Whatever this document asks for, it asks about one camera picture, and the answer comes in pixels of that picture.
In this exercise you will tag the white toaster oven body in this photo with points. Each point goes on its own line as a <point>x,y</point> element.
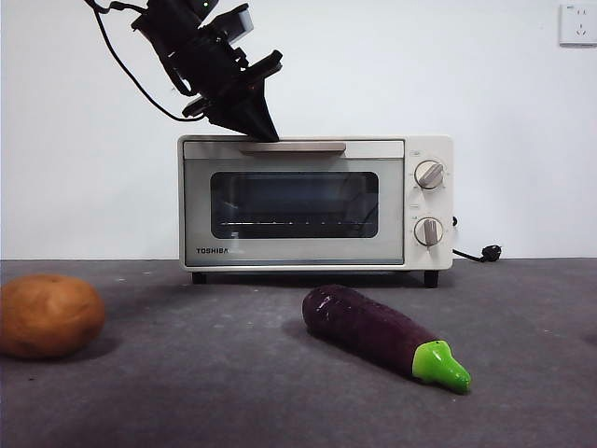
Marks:
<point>429,261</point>

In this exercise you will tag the white wall socket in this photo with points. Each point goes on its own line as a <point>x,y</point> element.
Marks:
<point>578,25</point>

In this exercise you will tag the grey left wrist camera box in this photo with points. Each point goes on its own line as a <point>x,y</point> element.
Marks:
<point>233,23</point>

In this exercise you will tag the brown potato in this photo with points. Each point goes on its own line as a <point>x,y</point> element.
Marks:
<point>46,317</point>

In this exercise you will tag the round oven timer knob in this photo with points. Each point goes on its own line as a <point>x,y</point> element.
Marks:
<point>429,231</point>

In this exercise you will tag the purple eggplant with green stem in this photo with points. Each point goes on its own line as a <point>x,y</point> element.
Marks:
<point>364,326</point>

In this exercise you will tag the round oven temperature knob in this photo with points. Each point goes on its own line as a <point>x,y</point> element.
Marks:
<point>430,175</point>

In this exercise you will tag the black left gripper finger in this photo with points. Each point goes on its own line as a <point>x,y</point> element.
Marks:
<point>233,116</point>
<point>261,107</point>

